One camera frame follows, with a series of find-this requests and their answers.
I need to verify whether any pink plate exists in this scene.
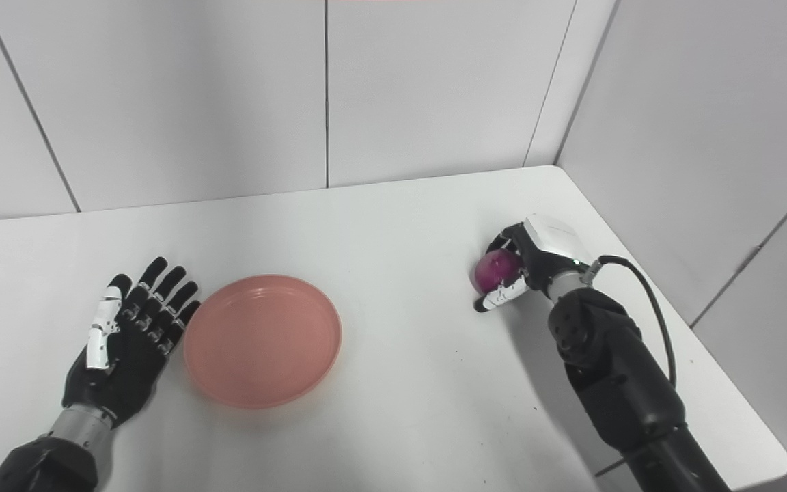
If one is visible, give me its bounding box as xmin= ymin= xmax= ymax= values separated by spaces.
xmin=183 ymin=274 xmax=342 ymax=410

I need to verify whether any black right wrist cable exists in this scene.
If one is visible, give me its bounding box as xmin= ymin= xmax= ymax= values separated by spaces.
xmin=585 ymin=255 xmax=677 ymax=387

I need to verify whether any red onion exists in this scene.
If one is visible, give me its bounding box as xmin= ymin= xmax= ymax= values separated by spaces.
xmin=474 ymin=249 xmax=524 ymax=295

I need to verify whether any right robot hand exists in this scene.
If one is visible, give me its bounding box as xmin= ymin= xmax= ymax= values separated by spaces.
xmin=473 ymin=213 xmax=588 ymax=314

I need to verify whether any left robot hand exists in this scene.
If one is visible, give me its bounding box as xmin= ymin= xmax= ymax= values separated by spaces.
xmin=61 ymin=257 xmax=202 ymax=430

